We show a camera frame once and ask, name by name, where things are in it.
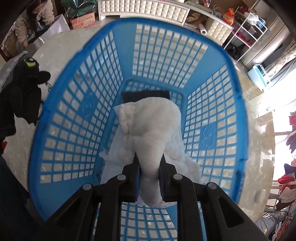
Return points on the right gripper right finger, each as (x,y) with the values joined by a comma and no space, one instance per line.
(204,212)

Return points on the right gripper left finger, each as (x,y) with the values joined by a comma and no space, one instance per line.
(94,212)

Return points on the blue plastic basket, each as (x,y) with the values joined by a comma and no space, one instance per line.
(78,120)

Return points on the white quilted cloth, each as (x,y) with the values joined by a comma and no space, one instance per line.
(149,129)

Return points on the dark grey felt pad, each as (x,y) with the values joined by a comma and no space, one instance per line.
(134,96)

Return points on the black plush toy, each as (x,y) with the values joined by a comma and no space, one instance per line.
(21,95)

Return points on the light blue storage box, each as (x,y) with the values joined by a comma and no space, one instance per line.
(258,75)

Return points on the paper towel roll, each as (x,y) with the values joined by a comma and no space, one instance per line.
(202,29)

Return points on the white paper shopping bag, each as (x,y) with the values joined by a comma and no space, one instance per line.
(58,26)

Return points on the cardboard box with print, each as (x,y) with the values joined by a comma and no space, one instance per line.
(84,21)

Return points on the silver standing air conditioner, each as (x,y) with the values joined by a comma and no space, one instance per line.
(267,44)

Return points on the white metal shelf rack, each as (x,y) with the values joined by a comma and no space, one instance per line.
(248,29)

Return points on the orange bag on cabinet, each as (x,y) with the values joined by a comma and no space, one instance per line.
(229,17)

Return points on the person in beige jacket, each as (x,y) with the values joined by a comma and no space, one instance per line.
(31,22)

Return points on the green plastic bag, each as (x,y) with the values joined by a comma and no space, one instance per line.
(77,8)

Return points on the white tufted TV cabinet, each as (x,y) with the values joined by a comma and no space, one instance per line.
(185,14)

